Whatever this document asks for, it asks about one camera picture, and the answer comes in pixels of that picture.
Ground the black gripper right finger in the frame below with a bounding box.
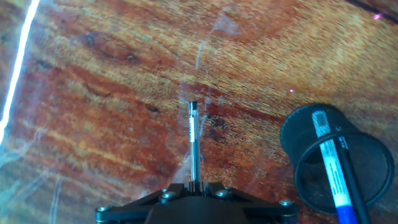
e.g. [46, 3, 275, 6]
[197, 182, 298, 224]

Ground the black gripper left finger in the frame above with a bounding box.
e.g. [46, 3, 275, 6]
[95, 182, 196, 224]

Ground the clear barrel black ballpoint pen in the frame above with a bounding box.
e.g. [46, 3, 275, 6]
[188, 101, 202, 185]

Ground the black mesh pen holder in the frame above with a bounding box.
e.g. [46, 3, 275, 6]
[279, 103, 396, 216]

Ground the white marker with blue cap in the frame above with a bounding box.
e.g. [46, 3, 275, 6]
[312, 108, 360, 224]

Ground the glossy wooden board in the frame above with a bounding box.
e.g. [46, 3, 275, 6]
[0, 0, 398, 224]

